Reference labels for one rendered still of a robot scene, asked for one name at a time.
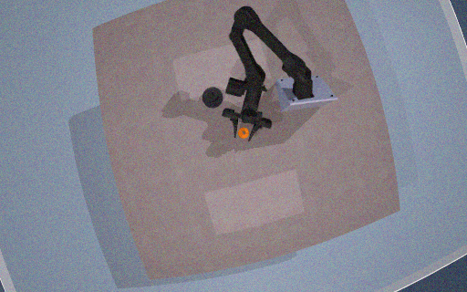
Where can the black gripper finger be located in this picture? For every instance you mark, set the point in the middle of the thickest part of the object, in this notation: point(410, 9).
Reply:
point(255, 128)
point(235, 123)

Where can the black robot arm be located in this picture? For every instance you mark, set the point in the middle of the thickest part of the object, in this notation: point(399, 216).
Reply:
point(294, 66)

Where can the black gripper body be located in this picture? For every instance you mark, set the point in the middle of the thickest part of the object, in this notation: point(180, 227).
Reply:
point(229, 113)

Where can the orange knob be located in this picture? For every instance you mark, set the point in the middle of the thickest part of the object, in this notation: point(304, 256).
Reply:
point(241, 135)

